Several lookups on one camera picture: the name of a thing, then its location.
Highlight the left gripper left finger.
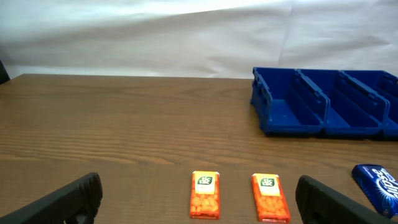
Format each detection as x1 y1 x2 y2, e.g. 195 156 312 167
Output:
0 172 103 224

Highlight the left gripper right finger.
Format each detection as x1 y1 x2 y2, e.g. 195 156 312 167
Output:
295 174 395 224

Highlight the orange candy box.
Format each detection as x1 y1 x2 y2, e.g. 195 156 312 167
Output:
251 173 292 224
190 170 221 220

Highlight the blue candy pack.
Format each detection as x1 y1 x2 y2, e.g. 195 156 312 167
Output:
351 164 398 219

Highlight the blue tray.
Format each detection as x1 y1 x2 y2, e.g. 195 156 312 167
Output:
249 67 398 139

